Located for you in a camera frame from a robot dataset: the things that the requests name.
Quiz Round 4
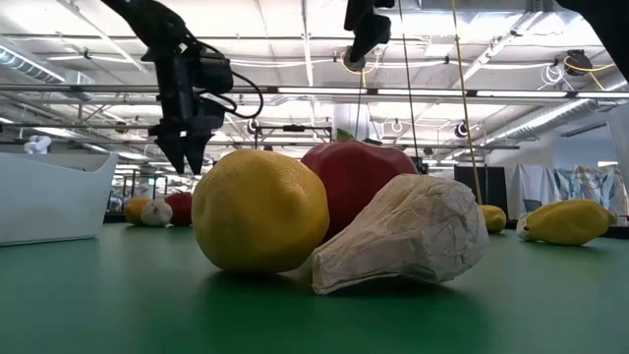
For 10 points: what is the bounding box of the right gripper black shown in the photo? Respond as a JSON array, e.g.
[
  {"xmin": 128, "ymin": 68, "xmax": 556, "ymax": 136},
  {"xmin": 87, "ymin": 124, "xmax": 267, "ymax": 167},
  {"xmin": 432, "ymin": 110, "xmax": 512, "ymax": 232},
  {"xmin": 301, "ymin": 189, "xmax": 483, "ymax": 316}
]
[{"xmin": 343, "ymin": 0, "xmax": 396, "ymax": 64}]

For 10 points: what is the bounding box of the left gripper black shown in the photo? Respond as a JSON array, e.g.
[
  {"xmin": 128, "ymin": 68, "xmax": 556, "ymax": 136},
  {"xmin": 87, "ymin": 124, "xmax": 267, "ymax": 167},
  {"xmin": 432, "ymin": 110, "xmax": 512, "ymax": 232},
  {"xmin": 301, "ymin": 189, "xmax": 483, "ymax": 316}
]
[{"xmin": 141, "ymin": 41, "xmax": 228, "ymax": 177}]

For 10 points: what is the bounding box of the white garlic bulb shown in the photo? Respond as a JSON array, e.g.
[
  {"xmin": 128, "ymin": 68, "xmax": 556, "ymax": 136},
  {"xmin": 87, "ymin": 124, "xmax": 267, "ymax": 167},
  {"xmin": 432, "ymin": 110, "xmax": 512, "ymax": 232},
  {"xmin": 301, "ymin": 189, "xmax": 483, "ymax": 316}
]
[
  {"xmin": 141, "ymin": 198, "xmax": 174, "ymax": 228},
  {"xmin": 515, "ymin": 210, "xmax": 535, "ymax": 242},
  {"xmin": 311, "ymin": 173, "xmax": 490, "ymax": 296}
]

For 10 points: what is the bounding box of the yellow lemon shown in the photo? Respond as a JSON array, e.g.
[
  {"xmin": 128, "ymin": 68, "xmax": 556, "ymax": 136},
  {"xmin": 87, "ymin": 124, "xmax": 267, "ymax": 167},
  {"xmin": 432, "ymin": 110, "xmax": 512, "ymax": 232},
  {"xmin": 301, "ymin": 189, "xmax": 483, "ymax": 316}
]
[
  {"xmin": 191, "ymin": 147, "xmax": 331, "ymax": 274},
  {"xmin": 480, "ymin": 204, "xmax": 508, "ymax": 235},
  {"xmin": 524, "ymin": 198, "xmax": 618, "ymax": 247}
]

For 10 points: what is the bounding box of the small orange fruit far left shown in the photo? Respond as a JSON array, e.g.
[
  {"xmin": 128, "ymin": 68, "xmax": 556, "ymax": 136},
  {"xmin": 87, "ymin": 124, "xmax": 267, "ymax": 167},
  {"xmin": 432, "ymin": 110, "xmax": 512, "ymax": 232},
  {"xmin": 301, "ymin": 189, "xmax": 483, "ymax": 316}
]
[{"xmin": 123, "ymin": 196, "xmax": 154, "ymax": 227}]

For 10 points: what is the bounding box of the white building column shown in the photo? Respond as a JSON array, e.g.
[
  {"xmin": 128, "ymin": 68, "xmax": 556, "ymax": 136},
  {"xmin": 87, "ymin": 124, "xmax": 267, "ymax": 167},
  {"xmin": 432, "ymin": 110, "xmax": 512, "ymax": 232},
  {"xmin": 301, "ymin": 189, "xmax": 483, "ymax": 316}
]
[{"xmin": 332, "ymin": 102, "xmax": 371, "ymax": 144}]

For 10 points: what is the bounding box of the white plastic basket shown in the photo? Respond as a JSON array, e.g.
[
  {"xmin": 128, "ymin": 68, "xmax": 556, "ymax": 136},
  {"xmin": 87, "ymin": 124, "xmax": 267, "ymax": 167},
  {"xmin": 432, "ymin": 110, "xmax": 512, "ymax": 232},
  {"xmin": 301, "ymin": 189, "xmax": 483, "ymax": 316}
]
[{"xmin": 0, "ymin": 150, "xmax": 120, "ymax": 247}]

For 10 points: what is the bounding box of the white hanging cloth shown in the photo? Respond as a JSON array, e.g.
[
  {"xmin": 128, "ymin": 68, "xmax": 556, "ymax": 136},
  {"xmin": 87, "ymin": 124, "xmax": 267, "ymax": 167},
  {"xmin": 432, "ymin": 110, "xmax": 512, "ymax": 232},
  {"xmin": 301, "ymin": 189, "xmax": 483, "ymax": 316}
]
[{"xmin": 508, "ymin": 164, "xmax": 559, "ymax": 220}]

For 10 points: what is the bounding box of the patterned hanging cloth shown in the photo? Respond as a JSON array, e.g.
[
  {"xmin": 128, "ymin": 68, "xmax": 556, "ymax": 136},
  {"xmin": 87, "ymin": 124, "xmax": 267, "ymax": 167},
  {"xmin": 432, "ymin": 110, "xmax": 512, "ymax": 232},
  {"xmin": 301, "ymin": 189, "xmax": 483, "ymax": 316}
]
[{"xmin": 554, "ymin": 164, "xmax": 629, "ymax": 217}]

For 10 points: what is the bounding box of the black reel yellow cord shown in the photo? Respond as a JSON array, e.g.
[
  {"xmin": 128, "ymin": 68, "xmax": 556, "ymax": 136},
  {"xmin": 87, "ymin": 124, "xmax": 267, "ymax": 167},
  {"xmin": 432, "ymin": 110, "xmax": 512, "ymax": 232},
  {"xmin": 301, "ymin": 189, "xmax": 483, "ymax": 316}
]
[
  {"xmin": 562, "ymin": 47, "xmax": 619, "ymax": 92},
  {"xmin": 340, "ymin": 45, "xmax": 382, "ymax": 76}
]

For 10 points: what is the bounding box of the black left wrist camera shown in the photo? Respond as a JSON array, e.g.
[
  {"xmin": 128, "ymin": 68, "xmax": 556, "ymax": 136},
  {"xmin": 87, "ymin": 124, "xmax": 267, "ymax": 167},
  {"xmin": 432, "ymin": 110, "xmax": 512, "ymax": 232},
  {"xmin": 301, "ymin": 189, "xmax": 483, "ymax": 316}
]
[{"xmin": 196, "ymin": 50, "xmax": 235, "ymax": 95}]

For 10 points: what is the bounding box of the thin black hanging cable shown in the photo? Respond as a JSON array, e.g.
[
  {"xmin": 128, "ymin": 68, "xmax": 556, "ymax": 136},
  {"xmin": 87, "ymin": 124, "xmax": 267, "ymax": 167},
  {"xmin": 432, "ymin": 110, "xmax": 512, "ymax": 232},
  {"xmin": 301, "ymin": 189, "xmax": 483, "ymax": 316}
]
[{"xmin": 396, "ymin": 0, "xmax": 423, "ymax": 174}]

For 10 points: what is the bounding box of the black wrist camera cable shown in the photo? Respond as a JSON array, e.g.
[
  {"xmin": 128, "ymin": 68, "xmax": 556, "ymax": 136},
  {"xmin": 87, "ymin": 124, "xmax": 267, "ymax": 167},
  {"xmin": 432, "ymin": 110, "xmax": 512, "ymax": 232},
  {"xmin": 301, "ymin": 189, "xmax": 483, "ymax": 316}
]
[{"xmin": 196, "ymin": 41, "xmax": 265, "ymax": 120}]

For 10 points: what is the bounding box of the black metal stand frame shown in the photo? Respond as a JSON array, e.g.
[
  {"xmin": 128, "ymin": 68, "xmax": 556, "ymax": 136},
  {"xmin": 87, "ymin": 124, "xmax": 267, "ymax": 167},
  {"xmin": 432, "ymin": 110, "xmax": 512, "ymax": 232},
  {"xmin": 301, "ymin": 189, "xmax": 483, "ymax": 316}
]
[{"xmin": 253, "ymin": 124, "xmax": 334, "ymax": 151}]

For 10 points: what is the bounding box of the yellow hanging rope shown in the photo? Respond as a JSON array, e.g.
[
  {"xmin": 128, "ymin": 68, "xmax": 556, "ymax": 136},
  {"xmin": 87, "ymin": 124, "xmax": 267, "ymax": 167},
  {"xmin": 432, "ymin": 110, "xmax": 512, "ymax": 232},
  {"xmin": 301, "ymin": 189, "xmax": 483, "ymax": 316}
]
[{"xmin": 450, "ymin": 0, "xmax": 484, "ymax": 206}]

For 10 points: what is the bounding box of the silver ventilation duct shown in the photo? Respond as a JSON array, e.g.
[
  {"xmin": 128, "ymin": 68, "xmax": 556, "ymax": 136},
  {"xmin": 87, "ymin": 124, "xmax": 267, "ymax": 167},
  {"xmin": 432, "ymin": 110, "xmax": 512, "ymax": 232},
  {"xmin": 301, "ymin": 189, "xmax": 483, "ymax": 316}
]
[
  {"xmin": 484, "ymin": 96, "xmax": 629, "ymax": 147},
  {"xmin": 0, "ymin": 46, "xmax": 68, "ymax": 85}
]

